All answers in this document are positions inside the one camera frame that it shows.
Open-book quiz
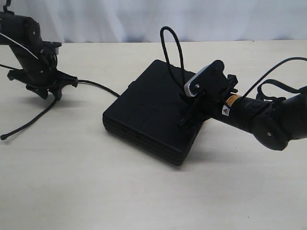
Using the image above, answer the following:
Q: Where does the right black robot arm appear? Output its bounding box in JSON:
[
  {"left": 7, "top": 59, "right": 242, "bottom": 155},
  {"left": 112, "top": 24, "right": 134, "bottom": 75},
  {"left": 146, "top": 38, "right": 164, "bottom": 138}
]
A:
[{"left": 179, "top": 73, "right": 307, "bottom": 150}]

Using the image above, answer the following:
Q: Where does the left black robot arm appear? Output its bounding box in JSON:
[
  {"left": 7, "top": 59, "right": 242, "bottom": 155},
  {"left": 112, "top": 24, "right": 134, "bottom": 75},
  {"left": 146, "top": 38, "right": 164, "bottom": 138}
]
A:
[{"left": 0, "top": 0, "right": 78, "bottom": 100}]

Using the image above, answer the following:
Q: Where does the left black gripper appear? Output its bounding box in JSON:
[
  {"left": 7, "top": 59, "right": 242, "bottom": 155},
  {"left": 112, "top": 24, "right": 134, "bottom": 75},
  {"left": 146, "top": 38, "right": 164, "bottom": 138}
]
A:
[{"left": 7, "top": 46, "right": 78, "bottom": 99}]

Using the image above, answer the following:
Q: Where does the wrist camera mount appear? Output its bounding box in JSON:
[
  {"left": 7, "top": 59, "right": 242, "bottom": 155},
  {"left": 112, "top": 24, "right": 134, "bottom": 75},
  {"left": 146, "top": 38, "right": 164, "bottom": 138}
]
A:
[
  {"left": 184, "top": 60, "right": 228, "bottom": 98},
  {"left": 43, "top": 41, "right": 62, "bottom": 55}
]

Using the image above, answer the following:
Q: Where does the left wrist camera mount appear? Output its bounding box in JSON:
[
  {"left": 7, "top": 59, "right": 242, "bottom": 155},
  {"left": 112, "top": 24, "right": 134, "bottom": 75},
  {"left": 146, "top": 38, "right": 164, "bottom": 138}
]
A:
[{"left": 43, "top": 41, "right": 62, "bottom": 55}]

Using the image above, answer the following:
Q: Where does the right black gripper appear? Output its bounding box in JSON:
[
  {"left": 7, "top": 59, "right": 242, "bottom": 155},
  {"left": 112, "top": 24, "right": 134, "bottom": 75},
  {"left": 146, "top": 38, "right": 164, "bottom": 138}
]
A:
[{"left": 178, "top": 71, "right": 238, "bottom": 128}]

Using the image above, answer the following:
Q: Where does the black plastic tool case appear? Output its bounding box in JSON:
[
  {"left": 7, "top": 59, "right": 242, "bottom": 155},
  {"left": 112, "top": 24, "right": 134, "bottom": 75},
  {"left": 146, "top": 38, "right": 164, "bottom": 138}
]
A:
[{"left": 102, "top": 59, "right": 203, "bottom": 166}]

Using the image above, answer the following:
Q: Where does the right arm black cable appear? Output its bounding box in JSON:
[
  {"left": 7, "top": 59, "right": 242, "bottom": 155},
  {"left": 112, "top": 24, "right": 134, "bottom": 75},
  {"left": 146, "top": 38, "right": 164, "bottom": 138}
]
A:
[{"left": 244, "top": 56, "right": 307, "bottom": 101}]

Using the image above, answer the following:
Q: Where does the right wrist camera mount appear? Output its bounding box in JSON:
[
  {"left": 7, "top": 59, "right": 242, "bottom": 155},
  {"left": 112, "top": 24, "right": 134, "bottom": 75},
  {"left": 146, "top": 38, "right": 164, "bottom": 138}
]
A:
[{"left": 184, "top": 60, "right": 228, "bottom": 98}]

